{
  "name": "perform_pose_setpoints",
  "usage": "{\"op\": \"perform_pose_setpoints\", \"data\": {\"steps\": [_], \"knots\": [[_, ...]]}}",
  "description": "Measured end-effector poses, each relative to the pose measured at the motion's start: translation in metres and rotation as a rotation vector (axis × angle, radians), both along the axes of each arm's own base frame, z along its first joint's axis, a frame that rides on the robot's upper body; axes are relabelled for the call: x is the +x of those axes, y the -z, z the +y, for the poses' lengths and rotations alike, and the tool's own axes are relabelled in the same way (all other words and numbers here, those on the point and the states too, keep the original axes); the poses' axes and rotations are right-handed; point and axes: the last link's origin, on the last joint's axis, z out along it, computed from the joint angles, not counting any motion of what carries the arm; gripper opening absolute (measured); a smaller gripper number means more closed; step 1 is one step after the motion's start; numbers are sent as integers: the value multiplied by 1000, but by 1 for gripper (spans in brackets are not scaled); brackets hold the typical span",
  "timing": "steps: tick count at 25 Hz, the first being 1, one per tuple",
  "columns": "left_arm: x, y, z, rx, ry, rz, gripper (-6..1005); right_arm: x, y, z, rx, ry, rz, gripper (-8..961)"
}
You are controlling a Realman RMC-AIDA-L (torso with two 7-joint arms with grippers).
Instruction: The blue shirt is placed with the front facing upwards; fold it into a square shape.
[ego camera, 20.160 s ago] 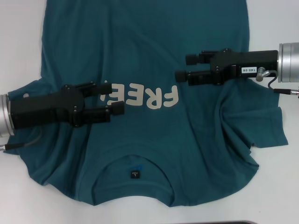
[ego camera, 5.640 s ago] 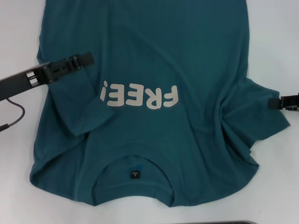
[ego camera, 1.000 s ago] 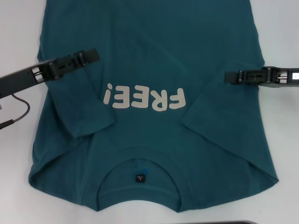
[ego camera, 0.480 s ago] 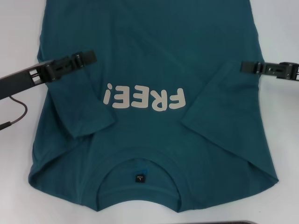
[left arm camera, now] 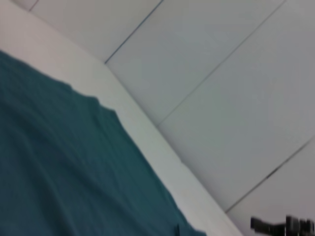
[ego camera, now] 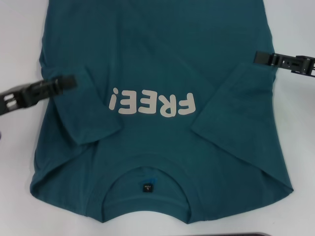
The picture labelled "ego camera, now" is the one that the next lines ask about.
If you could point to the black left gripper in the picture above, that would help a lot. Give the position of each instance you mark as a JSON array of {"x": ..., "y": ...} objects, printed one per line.
[{"x": 24, "y": 96}]

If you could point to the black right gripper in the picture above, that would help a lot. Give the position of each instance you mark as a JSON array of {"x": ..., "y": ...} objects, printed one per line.
[{"x": 307, "y": 66}]

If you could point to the teal FREE print t-shirt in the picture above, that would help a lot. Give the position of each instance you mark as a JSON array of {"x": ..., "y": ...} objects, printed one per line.
[{"x": 160, "y": 49}]

